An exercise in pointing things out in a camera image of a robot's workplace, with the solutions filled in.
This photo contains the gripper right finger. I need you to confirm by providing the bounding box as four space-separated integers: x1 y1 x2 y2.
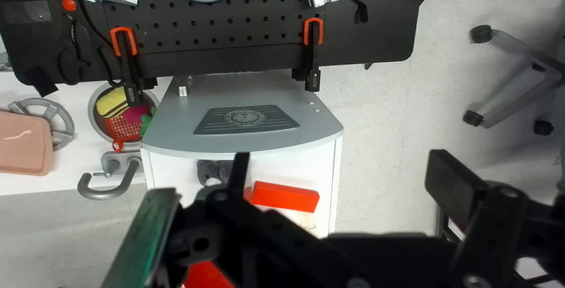
425 149 565 288

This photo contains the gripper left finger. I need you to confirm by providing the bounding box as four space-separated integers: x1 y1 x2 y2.
102 151 329 288

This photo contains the white toy kitchen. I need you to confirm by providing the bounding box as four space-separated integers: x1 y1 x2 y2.
0 70 344 240

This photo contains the grey plush toy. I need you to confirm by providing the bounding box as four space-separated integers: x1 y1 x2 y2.
196 160 235 187

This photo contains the dark grey toy burner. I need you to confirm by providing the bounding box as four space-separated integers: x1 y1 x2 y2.
193 105 301 136

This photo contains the grey toy tap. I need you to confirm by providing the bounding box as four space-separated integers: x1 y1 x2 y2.
77 150 145 201

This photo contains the green toy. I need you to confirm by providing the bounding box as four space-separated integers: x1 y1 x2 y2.
139 107 158 137

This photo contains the red and pink toy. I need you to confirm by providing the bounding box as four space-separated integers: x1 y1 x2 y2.
105 102 153 153

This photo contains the yellow striped plush toy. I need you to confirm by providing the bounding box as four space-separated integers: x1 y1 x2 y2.
95 87 131 119

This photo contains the round toy sink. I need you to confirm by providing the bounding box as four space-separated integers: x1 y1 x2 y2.
87 82 160 150

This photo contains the red block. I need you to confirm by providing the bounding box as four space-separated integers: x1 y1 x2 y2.
244 181 320 213

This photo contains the office chair base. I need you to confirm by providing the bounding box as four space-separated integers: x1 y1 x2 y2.
462 24 565 137

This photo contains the orange and black clamp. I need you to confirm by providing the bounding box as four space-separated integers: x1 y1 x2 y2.
109 26 158 106
291 17 325 93

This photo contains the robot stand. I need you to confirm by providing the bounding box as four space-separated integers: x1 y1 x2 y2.
0 0 426 97

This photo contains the grey round grate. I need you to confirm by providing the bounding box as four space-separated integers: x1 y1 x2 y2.
8 97 75 151

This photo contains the pink tray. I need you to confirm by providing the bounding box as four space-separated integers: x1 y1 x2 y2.
0 110 54 176

